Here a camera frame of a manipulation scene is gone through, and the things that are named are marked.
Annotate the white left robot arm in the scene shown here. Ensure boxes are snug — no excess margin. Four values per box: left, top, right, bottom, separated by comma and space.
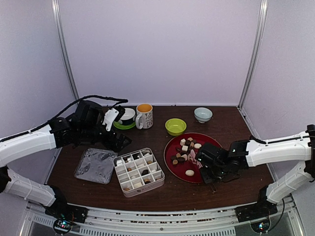
0, 100, 131, 218

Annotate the pink plastic scoop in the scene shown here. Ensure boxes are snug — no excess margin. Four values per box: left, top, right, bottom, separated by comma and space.
188, 149, 202, 169

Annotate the tin lid with rabbit picture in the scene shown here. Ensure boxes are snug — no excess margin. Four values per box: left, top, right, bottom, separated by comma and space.
74, 148, 118, 184

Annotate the lime green bowl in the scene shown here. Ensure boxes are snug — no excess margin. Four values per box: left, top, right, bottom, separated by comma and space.
165, 118, 187, 136

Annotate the right aluminium frame post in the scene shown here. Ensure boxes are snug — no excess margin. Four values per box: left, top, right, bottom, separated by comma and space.
238, 0, 268, 110

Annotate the left aluminium frame post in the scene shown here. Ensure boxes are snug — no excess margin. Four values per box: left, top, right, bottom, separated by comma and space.
51, 0, 80, 100

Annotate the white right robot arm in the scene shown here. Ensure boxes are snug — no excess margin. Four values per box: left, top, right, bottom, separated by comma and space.
196, 124, 315, 217

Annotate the dark blue white cup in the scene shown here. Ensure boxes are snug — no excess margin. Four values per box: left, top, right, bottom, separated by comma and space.
118, 108, 136, 125

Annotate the white round button chocolate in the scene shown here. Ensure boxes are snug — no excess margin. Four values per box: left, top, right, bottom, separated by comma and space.
185, 170, 194, 177

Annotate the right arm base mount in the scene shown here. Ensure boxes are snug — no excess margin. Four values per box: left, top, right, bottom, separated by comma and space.
235, 186, 278, 234

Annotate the red round tray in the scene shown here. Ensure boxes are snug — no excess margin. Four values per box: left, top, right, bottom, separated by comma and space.
163, 132, 222, 184

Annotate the green saucer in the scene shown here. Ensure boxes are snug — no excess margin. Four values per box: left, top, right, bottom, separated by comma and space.
113, 120, 136, 130

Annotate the pale blue bowl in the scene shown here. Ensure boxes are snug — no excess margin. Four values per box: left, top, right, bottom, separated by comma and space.
194, 107, 213, 123

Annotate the silver compartment tin box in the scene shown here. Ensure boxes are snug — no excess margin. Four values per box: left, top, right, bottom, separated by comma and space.
113, 147, 165, 198

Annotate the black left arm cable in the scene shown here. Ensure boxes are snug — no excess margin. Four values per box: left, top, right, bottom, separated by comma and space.
0, 94, 128, 143

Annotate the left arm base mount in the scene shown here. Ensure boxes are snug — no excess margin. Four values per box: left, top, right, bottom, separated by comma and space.
44, 186, 88, 236

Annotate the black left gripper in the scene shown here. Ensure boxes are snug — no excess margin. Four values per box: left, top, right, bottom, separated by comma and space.
79, 120, 131, 152

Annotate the white floral mug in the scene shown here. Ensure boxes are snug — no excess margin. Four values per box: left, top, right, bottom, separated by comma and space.
135, 104, 153, 129

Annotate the aluminium frame post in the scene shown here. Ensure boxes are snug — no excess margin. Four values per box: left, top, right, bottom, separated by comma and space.
51, 0, 80, 100
238, 0, 268, 110

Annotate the front aluminium rail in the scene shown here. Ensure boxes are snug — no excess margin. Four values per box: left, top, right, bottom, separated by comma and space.
17, 195, 306, 236

